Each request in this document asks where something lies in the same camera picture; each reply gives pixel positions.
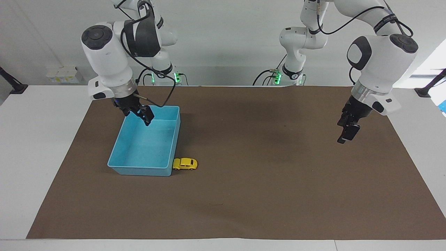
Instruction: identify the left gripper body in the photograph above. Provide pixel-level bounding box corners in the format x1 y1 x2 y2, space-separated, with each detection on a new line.
343 95 374 122

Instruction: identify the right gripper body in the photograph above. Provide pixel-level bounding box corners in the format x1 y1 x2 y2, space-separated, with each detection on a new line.
112 93 142 112

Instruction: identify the yellow toy beetle car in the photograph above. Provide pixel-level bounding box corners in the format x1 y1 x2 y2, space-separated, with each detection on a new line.
172 158 199 171

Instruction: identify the light blue plastic bin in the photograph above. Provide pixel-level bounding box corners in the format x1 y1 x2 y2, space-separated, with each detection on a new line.
107 105 181 177

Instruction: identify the small white box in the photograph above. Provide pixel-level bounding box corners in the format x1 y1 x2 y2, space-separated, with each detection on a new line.
46 66 84 84

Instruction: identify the black stand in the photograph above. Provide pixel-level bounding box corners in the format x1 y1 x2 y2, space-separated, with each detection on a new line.
414 68 446 98
0 66 29 95

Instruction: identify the black cable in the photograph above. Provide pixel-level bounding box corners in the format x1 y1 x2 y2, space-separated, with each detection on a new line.
137 68 154 86
315 0 414 38
120 0 177 108
252 54 288 86

